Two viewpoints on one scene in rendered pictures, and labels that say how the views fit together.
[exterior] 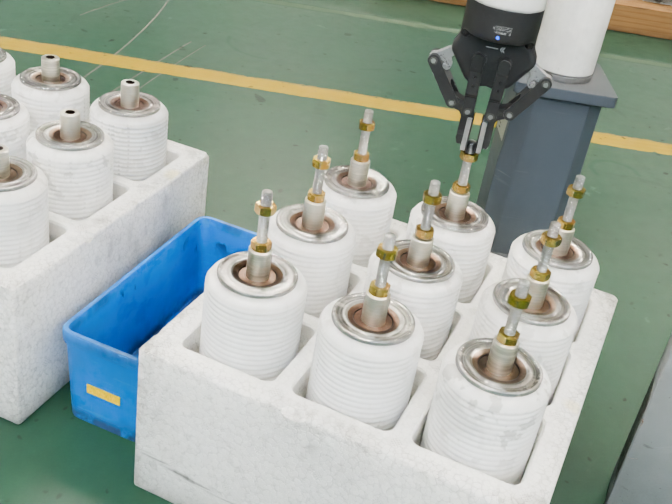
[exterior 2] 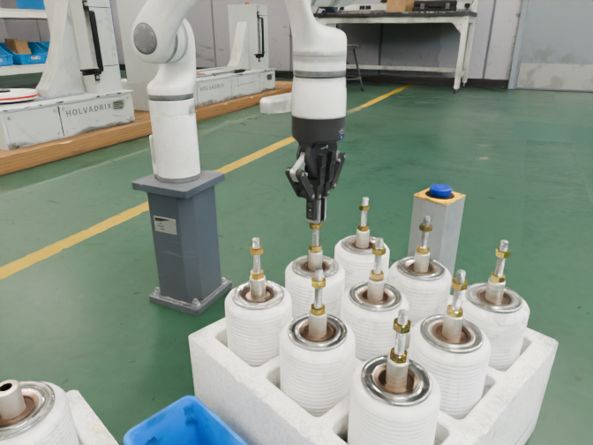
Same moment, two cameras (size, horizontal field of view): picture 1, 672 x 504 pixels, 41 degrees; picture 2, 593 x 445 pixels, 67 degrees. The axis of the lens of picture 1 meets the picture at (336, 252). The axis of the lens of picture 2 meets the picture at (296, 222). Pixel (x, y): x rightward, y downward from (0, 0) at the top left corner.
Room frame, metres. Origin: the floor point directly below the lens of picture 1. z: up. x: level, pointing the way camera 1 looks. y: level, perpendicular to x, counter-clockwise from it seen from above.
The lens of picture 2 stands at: (0.63, 0.46, 0.60)
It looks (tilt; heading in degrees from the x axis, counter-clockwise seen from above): 23 degrees down; 297
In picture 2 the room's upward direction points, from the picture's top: straight up
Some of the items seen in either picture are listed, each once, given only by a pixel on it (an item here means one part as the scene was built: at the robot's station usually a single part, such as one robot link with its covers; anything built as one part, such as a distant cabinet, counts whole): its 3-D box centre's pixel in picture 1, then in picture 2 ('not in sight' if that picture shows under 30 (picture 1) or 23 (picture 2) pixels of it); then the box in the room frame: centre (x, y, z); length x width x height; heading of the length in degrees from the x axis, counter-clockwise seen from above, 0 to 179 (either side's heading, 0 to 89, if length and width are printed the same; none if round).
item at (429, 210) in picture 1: (428, 216); (378, 263); (0.78, -0.08, 0.30); 0.01 x 0.01 x 0.08
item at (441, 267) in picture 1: (417, 261); (375, 296); (0.78, -0.08, 0.25); 0.08 x 0.08 x 0.01
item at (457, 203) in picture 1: (457, 204); (315, 260); (0.89, -0.12, 0.26); 0.02 x 0.02 x 0.03
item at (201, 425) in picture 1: (389, 385); (368, 384); (0.78, -0.08, 0.09); 0.39 x 0.39 x 0.18; 71
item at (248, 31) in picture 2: not in sight; (200, 49); (3.08, -2.66, 0.45); 1.51 x 0.57 x 0.74; 92
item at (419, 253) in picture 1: (420, 250); (375, 288); (0.78, -0.08, 0.26); 0.02 x 0.02 x 0.03
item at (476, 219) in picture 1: (454, 214); (315, 267); (0.89, -0.12, 0.25); 0.08 x 0.08 x 0.01
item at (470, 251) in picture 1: (438, 282); (314, 314); (0.89, -0.12, 0.16); 0.10 x 0.10 x 0.18
